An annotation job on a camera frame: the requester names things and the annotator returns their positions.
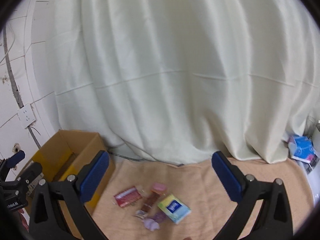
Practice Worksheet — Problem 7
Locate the grey wall cable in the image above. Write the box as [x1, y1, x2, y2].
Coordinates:
[2, 24, 42, 149]

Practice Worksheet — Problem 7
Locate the tissue pack yellow blue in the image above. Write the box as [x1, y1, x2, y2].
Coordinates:
[157, 194, 191, 224]

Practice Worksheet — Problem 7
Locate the blue tissue package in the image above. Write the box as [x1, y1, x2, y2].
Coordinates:
[287, 135, 317, 164]

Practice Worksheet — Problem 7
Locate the beige table cloth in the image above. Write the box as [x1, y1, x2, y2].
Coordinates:
[93, 159, 314, 239]

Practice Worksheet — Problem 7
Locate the red cracker packet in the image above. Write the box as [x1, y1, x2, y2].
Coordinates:
[114, 186, 142, 208]

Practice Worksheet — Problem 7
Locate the white wall socket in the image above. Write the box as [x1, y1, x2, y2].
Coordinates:
[17, 103, 36, 129]

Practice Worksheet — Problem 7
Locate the purple plush toy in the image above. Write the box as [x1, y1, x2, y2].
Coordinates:
[143, 211, 167, 231]

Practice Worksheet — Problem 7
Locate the pale green curtain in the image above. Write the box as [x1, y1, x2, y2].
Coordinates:
[46, 0, 319, 165]

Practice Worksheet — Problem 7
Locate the cardboard box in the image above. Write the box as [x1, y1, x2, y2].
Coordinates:
[18, 130, 115, 239]

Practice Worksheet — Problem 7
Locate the red sausage snack packet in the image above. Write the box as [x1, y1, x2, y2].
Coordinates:
[134, 183, 167, 219]

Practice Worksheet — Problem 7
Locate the person's left hand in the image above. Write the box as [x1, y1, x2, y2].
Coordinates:
[18, 209, 29, 232]

